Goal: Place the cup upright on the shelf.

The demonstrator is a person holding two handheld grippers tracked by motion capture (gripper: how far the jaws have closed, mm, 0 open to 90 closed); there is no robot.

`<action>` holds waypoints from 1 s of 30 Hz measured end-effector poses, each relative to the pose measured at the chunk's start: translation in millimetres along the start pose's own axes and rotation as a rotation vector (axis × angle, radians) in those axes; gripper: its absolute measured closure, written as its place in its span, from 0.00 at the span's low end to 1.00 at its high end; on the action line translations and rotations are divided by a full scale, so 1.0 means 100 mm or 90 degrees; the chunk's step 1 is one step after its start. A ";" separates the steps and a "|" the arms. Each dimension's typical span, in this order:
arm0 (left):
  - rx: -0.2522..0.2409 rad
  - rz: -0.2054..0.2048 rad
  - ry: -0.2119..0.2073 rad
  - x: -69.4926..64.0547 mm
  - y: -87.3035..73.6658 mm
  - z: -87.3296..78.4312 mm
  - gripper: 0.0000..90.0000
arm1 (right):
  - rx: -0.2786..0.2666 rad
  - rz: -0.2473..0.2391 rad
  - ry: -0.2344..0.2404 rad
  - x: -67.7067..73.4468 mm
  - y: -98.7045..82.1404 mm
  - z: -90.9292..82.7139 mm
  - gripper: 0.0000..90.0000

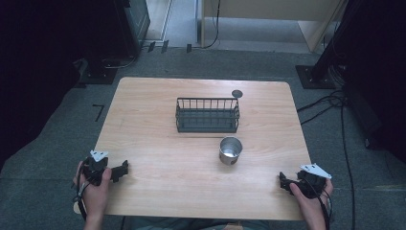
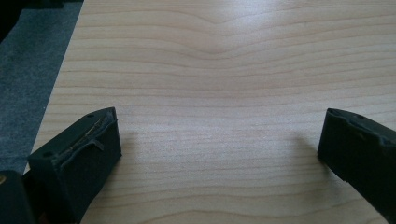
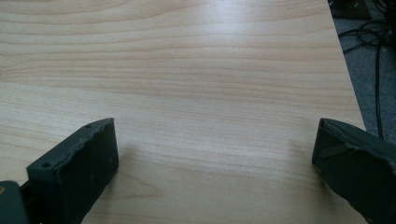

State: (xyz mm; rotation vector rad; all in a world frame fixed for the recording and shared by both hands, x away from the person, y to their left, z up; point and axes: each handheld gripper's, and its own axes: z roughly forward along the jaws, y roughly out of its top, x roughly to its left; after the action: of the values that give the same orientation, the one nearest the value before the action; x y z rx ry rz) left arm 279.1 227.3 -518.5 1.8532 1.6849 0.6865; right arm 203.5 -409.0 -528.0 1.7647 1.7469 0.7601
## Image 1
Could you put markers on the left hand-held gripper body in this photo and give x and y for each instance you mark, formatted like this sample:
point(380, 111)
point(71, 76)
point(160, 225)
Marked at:
point(94, 169)

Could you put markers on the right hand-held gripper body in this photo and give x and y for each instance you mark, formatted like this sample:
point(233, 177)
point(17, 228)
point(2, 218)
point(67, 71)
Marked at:
point(311, 183)

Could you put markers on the silver metal cup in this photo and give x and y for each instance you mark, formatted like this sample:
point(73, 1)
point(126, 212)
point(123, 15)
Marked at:
point(230, 151)

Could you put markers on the person's right hand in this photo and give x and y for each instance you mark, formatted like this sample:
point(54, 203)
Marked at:
point(311, 206)

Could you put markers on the person's left hand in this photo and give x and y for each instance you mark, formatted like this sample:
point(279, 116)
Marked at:
point(95, 198)

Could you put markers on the person's lap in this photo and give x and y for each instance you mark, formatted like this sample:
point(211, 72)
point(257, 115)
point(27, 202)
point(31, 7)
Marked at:
point(198, 225)

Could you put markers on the dark round disc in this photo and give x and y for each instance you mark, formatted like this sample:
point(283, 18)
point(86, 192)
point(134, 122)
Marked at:
point(237, 93)

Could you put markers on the dark curtain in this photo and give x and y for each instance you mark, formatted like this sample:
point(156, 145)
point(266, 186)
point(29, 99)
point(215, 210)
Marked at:
point(35, 70)
point(379, 73)

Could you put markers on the dark equipment cabinet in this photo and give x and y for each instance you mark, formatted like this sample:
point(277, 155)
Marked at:
point(137, 22)

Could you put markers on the light wooden cabinet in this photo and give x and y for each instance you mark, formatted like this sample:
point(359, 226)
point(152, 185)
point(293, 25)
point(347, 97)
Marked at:
point(271, 9)

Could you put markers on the black stand base plate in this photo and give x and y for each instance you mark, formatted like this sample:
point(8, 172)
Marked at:
point(97, 76)
point(314, 78)

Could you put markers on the small black floor bracket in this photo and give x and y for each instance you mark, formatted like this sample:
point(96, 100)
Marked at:
point(189, 48)
point(151, 46)
point(164, 46)

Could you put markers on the black metal stand post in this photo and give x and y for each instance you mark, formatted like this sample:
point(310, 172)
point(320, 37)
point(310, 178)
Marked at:
point(333, 38)

